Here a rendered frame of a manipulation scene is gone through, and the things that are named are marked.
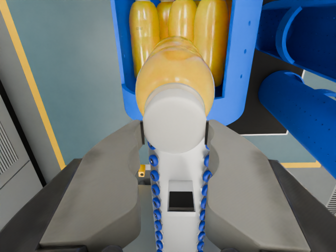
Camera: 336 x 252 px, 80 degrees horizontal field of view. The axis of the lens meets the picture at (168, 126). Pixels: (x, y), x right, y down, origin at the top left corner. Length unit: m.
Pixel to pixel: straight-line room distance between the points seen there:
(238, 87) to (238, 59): 0.05
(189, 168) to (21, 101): 1.65
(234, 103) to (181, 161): 0.46
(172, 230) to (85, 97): 1.23
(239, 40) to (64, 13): 1.48
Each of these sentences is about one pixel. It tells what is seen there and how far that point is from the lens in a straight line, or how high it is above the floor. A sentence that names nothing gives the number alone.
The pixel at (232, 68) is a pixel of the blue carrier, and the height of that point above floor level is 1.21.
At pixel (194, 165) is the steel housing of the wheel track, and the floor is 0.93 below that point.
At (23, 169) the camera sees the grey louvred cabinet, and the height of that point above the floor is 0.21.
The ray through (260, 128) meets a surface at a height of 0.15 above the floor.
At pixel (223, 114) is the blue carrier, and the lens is 0.39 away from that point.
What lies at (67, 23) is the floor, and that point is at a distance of 1.73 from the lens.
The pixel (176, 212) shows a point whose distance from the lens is 0.77.
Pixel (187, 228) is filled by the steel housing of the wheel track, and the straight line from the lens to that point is 1.11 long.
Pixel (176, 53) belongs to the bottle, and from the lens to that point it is 0.16.
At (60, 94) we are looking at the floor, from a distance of 1.90.
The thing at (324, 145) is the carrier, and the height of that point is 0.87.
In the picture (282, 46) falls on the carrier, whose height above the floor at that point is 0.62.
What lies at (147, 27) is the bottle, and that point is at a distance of 0.48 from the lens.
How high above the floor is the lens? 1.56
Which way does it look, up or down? 61 degrees down
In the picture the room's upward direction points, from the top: 176 degrees counter-clockwise
